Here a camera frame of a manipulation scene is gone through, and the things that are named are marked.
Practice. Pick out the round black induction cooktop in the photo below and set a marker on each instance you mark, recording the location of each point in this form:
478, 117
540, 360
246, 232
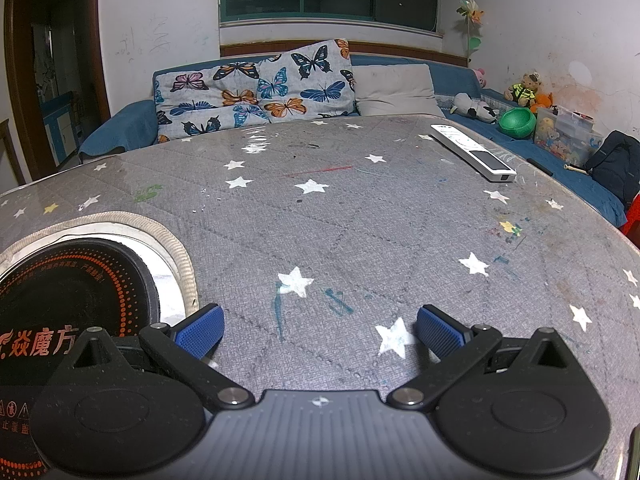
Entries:
75, 285

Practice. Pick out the paper flower decoration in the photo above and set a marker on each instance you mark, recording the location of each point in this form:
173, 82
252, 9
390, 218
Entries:
471, 12

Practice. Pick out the black backpack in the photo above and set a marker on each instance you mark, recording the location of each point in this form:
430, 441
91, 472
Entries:
617, 170

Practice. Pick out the wooden door frame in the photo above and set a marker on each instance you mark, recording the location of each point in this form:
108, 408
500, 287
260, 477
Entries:
97, 60

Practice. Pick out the blue sofa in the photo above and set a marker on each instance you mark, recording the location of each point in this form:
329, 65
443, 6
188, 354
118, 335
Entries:
115, 125

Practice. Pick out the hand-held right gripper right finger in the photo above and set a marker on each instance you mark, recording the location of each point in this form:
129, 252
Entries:
440, 330

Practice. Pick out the wooden chair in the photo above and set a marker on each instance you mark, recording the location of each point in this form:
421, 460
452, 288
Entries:
10, 152

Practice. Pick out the grey star-print table cover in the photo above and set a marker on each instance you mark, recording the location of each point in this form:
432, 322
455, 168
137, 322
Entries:
350, 220

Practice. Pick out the white black plush toy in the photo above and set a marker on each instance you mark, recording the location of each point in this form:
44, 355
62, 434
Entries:
472, 107

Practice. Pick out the clear plastic toy box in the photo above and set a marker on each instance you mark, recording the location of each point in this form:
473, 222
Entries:
565, 137

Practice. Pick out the beige pillow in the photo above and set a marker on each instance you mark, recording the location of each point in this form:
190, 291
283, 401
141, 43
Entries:
395, 90

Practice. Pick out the white remote control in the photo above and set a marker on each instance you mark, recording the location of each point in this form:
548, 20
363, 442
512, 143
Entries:
470, 150

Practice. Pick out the brown teddy bear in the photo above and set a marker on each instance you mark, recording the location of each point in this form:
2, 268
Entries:
522, 90

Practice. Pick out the blue white cabinet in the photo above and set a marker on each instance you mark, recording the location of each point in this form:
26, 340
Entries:
60, 125

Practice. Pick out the red stool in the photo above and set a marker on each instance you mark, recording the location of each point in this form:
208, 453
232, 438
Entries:
632, 222

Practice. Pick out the green bowl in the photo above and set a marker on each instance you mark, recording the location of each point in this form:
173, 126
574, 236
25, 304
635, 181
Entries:
516, 124

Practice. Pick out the pink plush toy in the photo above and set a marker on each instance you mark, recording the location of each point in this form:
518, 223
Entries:
479, 77

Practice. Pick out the orange plush toy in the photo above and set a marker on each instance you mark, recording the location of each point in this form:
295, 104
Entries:
544, 102

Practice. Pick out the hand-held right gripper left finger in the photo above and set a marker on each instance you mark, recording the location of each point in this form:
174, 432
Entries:
200, 330

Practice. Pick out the butterfly print pillow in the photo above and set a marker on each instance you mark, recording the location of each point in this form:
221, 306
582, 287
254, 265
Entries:
250, 90

